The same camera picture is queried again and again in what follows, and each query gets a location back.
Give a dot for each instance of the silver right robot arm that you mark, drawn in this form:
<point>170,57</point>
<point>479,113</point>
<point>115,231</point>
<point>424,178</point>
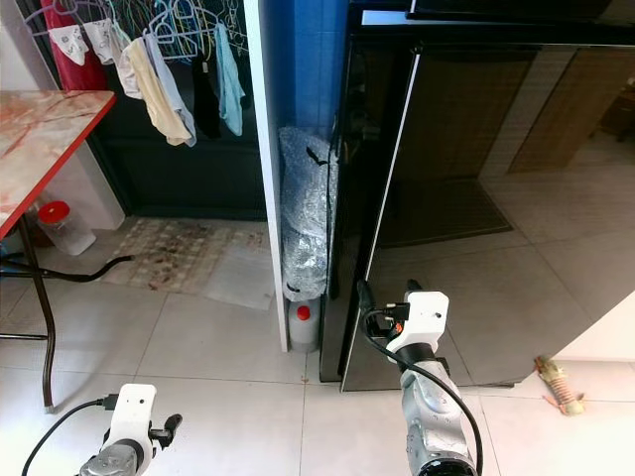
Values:
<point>432,416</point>

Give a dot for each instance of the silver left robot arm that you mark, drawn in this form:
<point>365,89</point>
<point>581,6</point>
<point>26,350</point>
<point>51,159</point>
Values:
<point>114,461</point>

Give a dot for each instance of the white bottle red cap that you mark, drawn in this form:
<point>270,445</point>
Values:
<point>303,335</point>

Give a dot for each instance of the clear bubble wrap bundle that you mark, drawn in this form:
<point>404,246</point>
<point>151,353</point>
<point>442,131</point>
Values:
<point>306,223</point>

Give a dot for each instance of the beige ribbed toy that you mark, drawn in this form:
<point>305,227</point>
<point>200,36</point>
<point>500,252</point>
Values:
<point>561,387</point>

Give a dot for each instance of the large clear jar red lid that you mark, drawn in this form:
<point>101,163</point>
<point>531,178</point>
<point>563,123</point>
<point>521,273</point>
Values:
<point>67,233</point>

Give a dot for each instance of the black hanging cloth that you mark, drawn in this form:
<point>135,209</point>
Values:
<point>206,104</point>

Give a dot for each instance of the teal hanging cloth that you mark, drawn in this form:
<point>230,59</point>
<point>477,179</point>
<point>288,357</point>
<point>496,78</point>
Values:
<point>230,84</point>

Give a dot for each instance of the marble-top table red edge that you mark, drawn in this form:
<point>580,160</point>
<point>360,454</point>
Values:
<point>40,139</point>

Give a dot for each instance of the grey-blue hanging cloth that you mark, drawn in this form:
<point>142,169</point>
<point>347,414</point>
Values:
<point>181,99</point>

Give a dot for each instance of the beige hanging cloth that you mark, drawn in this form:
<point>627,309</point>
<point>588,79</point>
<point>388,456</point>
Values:
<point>159,94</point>

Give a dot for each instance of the red hanging garment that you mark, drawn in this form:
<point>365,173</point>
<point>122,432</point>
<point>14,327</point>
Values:
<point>89,74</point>

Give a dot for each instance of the white patterned hanging cloth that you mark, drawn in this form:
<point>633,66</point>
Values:
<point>71,42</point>
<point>104,38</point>

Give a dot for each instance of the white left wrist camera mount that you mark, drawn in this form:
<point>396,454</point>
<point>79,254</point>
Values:
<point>136,412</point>

